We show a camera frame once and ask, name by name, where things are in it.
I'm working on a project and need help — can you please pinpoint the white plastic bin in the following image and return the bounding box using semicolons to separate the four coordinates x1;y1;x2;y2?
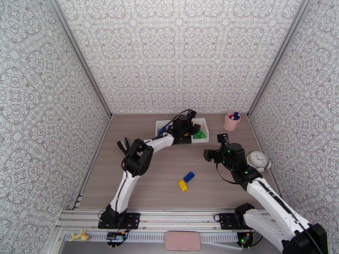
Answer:
191;118;209;144
155;120;174;141

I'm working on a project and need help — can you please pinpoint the white round clock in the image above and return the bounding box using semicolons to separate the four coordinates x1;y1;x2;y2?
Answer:
245;151;272;174

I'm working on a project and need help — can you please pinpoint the pink bucket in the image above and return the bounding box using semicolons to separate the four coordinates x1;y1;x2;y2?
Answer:
223;112;241;131

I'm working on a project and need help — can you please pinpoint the small circuit board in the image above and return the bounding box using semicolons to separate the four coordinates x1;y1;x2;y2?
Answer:
236;232;254;247
106;232;127;247

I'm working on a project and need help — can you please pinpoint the pink rectangular pad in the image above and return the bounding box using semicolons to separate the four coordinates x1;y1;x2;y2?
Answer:
164;231;202;252

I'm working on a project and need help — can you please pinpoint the yellow duck toy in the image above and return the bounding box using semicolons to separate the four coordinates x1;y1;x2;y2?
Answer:
69;229;91;242

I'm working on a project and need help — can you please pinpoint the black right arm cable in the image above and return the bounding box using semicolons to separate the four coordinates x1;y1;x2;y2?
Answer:
215;139;250;185

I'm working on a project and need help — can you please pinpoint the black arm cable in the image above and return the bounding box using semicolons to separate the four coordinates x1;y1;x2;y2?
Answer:
117;110;190;157
215;139;250;185

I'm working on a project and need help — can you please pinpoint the aluminium table side rail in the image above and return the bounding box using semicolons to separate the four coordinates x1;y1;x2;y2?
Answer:
71;114;113;209
247;114;265;153

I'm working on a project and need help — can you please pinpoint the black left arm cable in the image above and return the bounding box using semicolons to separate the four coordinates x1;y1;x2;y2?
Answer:
117;110;190;157

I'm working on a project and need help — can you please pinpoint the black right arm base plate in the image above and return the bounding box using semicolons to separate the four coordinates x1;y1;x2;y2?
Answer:
219;212;262;230

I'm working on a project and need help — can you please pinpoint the aluminium front rail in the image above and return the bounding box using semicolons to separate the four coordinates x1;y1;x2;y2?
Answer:
57;208;305;231

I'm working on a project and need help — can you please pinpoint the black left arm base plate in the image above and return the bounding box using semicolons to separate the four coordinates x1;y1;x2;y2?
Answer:
98;212;141;230

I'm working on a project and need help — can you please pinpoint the white slotted cable duct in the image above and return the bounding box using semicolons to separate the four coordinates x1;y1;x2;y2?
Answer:
63;232;240;244

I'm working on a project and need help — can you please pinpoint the aluminium frame post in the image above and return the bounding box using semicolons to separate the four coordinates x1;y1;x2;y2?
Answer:
46;0;113;118
247;0;312;118

